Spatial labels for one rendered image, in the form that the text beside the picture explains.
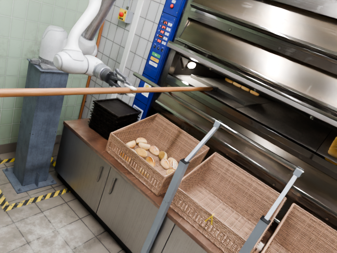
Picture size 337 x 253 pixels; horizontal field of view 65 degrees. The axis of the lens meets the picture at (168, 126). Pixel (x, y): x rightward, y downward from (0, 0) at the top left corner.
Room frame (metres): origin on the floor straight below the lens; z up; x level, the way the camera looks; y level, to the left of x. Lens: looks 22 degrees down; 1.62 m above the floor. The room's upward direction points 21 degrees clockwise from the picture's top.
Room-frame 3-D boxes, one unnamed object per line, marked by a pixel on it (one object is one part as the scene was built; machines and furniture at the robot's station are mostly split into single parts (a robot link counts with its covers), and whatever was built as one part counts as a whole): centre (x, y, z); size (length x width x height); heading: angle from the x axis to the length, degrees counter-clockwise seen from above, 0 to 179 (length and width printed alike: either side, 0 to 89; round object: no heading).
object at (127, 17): (2.39, 0.70, 1.46); 0.10 x 0.07 x 0.10; 60
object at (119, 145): (1.73, 0.01, 0.72); 0.56 x 0.49 x 0.28; 59
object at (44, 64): (1.76, 0.96, 1.03); 0.22 x 0.18 x 0.06; 146
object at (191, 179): (1.42, -0.51, 0.72); 0.56 x 0.49 x 0.28; 61
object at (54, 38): (1.78, 0.94, 1.17); 0.18 x 0.16 x 0.22; 142
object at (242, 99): (2.35, -0.35, 1.20); 0.55 x 0.36 x 0.03; 59
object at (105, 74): (1.42, 0.40, 1.19); 0.09 x 0.07 x 0.08; 59
